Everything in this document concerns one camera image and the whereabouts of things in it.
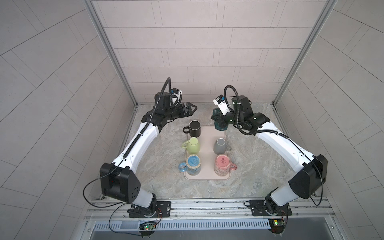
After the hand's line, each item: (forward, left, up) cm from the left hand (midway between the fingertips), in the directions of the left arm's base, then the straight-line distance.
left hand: (195, 106), depth 74 cm
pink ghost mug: (-23, -14, -19) cm, 33 cm away
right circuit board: (-47, -39, -30) cm, 68 cm away
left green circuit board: (-49, +20, -26) cm, 59 cm away
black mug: (+1, +1, -21) cm, 21 cm away
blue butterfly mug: (-23, +1, -19) cm, 30 cm away
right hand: (-3, -9, -4) cm, 10 cm away
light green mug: (-11, +2, -21) cm, 24 cm away
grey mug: (-11, -14, -22) cm, 28 cm away
